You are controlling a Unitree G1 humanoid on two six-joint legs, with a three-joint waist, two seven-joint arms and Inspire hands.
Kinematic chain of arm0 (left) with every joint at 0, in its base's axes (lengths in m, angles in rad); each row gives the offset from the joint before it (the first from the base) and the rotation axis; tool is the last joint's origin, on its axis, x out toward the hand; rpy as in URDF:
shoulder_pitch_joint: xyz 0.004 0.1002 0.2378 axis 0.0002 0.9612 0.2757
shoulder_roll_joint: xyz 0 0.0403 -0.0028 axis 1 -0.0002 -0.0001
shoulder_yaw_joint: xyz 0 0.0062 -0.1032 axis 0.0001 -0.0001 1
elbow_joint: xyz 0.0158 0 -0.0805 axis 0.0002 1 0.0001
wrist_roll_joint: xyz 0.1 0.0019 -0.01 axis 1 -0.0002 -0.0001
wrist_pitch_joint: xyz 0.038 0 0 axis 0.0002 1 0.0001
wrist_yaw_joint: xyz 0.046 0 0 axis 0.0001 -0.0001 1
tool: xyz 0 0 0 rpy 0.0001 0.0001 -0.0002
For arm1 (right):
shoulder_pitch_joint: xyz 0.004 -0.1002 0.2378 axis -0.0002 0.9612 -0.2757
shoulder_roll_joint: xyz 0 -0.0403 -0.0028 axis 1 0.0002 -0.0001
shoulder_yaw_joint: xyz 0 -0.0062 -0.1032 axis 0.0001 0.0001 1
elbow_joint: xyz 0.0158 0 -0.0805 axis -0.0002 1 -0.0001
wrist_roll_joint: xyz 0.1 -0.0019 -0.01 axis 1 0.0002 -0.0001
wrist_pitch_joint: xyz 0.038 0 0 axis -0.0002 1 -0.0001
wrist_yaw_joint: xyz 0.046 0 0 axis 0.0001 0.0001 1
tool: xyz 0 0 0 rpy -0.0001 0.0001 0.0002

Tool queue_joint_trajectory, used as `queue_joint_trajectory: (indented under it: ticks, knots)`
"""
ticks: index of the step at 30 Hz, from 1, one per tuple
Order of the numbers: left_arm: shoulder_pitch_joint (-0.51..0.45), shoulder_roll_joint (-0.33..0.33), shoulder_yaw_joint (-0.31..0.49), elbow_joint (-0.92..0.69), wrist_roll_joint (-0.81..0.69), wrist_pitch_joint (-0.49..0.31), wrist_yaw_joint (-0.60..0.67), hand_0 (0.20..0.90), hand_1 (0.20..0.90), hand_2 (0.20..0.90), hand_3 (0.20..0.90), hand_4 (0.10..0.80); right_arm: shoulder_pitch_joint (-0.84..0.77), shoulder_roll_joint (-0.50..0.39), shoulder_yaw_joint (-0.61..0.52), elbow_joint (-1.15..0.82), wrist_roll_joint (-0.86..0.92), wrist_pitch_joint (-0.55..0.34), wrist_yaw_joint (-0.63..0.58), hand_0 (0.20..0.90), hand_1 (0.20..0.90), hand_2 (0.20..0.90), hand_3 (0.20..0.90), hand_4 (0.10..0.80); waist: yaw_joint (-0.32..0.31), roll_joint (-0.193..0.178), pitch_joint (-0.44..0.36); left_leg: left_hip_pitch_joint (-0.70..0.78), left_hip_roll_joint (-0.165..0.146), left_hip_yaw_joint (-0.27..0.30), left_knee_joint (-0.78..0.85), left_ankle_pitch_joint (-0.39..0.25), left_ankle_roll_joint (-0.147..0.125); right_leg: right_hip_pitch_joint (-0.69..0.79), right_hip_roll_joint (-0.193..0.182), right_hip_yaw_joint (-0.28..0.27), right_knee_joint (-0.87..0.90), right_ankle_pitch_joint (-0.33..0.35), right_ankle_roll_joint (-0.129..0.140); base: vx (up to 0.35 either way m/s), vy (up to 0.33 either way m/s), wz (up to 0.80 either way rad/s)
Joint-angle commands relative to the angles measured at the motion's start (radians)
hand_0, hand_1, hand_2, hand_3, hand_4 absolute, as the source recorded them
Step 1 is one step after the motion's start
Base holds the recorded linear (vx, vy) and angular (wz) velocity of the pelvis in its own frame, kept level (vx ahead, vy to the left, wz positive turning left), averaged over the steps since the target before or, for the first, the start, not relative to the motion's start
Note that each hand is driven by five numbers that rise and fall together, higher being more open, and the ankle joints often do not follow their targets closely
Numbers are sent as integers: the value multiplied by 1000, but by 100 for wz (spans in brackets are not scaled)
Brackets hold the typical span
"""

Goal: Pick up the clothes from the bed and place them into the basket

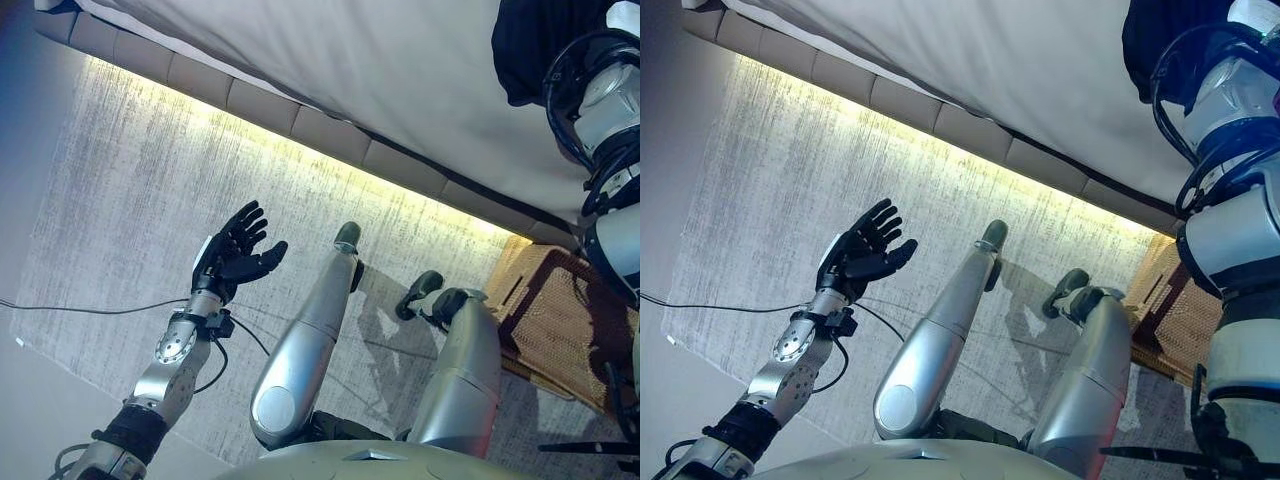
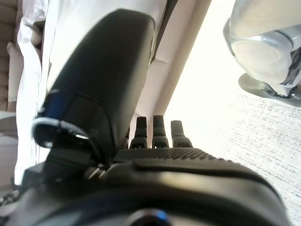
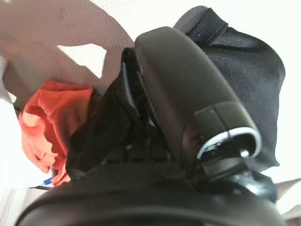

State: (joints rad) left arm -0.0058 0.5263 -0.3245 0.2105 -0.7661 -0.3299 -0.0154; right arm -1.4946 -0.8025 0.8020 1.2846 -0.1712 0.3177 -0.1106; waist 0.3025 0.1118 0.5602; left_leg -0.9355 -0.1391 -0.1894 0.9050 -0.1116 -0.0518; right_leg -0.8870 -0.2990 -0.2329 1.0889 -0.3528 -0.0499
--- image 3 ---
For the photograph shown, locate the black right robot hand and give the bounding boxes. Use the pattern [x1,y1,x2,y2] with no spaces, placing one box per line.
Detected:
[15,26,286,226]

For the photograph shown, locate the black garment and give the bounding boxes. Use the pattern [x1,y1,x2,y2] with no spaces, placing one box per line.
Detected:
[65,6,286,182]

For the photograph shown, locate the red garment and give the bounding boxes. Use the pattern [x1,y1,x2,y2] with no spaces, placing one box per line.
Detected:
[18,80,95,186]

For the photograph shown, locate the white garment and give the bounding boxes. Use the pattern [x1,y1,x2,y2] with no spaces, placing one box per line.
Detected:
[0,56,56,189]

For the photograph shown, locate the bed with beige cover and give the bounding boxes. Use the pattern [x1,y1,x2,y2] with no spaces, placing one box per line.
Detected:
[0,0,135,111]

